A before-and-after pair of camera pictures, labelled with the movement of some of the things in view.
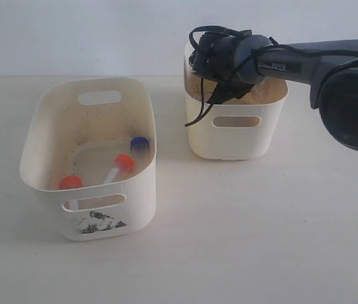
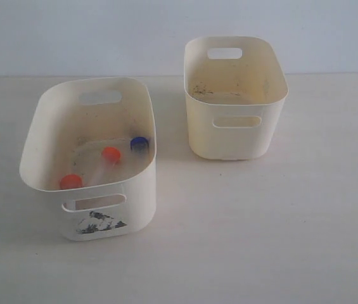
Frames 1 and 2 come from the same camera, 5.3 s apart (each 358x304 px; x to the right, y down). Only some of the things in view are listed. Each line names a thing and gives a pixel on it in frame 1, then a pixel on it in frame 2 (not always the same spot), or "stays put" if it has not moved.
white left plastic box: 78,127 stays put
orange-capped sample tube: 123,162 → 111,156
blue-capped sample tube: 139,146 stays put
